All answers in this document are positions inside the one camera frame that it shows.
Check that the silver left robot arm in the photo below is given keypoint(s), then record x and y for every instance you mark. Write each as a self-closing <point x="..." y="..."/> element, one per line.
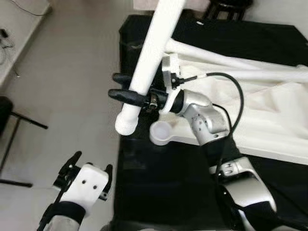
<point x="62" y="224"/>

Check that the black round stool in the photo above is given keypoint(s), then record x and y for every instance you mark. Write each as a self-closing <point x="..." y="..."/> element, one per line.
<point x="226" y="6"/>

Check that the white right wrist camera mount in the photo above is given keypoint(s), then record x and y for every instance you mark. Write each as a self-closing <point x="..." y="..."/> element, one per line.
<point x="169" y="67"/>

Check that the black chair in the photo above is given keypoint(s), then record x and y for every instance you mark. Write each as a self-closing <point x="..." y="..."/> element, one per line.
<point x="5" y="113"/>

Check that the white plastic children table top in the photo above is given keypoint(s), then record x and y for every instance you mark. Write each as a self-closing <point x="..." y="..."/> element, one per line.
<point x="269" y="115"/>

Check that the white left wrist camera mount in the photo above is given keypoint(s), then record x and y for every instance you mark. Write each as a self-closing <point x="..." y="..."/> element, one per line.
<point x="86" y="185"/>

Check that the clear tape piece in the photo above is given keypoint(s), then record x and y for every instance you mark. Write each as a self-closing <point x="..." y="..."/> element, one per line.
<point x="132" y="45"/>

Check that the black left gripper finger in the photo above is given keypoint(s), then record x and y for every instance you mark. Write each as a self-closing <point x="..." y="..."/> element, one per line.
<point x="73" y="161"/>
<point x="109" y="175"/>

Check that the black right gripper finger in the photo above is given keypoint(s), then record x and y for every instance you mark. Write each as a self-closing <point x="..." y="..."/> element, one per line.
<point x="122" y="95"/>
<point x="121" y="79"/>

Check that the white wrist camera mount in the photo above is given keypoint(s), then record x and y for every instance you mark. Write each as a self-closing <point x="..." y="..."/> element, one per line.
<point x="169" y="67"/>
<point x="86" y="185"/>

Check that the black tablecloth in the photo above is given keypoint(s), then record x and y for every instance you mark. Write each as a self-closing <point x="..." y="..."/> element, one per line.
<point x="168" y="192"/>

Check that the pink cloth cover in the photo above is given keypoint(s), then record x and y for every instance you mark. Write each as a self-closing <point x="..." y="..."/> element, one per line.
<point x="144" y="4"/>

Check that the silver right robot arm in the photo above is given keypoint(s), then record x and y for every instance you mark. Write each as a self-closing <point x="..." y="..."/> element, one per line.
<point x="202" y="120"/>

